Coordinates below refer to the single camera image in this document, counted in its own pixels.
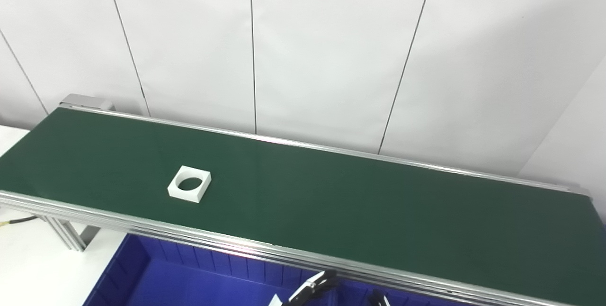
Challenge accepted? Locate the blue plastic bin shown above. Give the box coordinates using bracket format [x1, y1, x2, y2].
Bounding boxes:
[331, 280, 479, 306]
[83, 234, 339, 306]

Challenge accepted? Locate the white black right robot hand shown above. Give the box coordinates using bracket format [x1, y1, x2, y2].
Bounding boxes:
[368, 289, 392, 306]

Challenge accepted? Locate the white square part round hole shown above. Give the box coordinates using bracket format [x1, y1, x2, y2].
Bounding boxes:
[167, 165, 212, 204]

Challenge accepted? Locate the green conveyor belt aluminium frame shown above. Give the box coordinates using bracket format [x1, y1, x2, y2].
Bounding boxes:
[0, 106, 606, 306]

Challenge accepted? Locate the aluminium conveyor support leg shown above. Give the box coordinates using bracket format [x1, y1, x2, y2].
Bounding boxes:
[40, 215, 101, 252]

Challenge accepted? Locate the black cable yellow connector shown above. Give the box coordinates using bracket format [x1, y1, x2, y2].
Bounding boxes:
[0, 216, 38, 227]

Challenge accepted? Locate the grey conveyor motor housing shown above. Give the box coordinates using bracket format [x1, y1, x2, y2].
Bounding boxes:
[59, 94, 116, 112]

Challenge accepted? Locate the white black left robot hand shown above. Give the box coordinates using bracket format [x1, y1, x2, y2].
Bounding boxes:
[269, 270, 338, 306]

